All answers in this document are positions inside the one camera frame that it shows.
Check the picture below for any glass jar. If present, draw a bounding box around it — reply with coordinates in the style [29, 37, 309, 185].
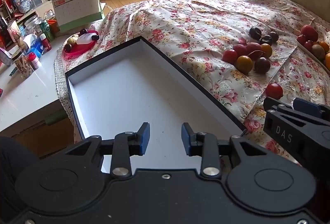
[24, 16, 43, 35]

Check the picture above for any pink plate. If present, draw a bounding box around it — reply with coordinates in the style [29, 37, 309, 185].
[63, 29, 99, 60]

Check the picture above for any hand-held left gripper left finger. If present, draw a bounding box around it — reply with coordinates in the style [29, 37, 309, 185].
[64, 122, 150, 179]

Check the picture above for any white fruit plate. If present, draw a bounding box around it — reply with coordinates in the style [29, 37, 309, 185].
[295, 36, 330, 75]

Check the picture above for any white bottle with dark cap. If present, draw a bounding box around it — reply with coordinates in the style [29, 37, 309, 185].
[75, 33, 100, 45]

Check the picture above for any dark purple tomato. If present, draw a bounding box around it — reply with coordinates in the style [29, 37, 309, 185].
[254, 57, 271, 74]

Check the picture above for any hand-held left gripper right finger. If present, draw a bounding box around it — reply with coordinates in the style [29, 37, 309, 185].
[181, 123, 268, 179]

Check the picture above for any black box with white inside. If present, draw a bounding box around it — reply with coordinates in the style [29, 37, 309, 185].
[65, 36, 246, 175]

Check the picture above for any brown kiwi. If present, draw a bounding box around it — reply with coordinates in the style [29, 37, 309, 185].
[311, 44, 326, 60]

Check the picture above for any blue and white vase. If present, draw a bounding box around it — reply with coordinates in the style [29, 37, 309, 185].
[14, 0, 32, 14]

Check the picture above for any white lace mat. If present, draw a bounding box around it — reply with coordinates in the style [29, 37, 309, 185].
[54, 45, 75, 124]

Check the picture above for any yellow orange tomato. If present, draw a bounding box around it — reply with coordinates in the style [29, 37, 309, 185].
[236, 55, 253, 74]

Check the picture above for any blue tissue pack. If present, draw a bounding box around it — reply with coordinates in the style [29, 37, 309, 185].
[23, 34, 47, 59]

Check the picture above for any floral tablecloth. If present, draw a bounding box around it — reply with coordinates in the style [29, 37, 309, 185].
[54, 0, 330, 165]

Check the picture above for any green can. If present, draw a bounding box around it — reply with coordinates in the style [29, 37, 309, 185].
[39, 20, 55, 42]

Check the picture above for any desk calendar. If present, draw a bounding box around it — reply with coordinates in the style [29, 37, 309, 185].
[52, 0, 106, 33]

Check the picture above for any patterned toothpick cup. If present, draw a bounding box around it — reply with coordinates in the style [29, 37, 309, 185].
[12, 55, 34, 79]

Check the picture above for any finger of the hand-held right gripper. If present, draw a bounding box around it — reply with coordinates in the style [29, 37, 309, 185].
[263, 96, 307, 153]
[293, 97, 330, 123]

